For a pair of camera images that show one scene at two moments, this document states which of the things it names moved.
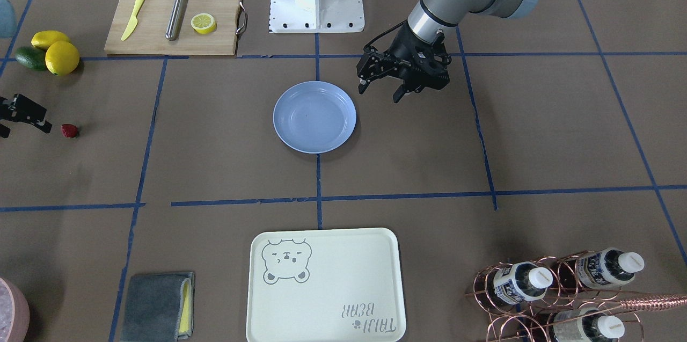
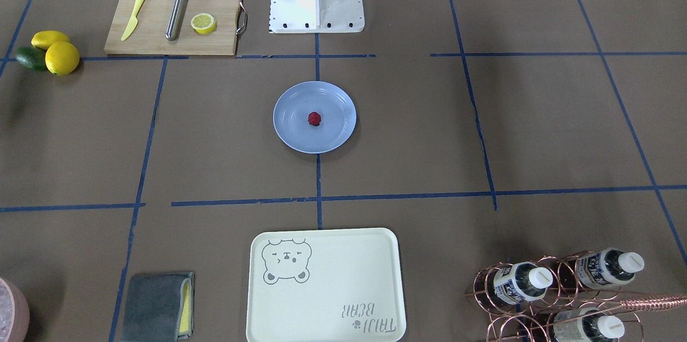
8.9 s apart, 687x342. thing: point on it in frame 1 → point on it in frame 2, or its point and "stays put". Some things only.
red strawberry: [69, 130] → [314, 118]
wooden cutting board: [224, 2] stays put
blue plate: [314, 117] stays put
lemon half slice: [203, 23] stays put
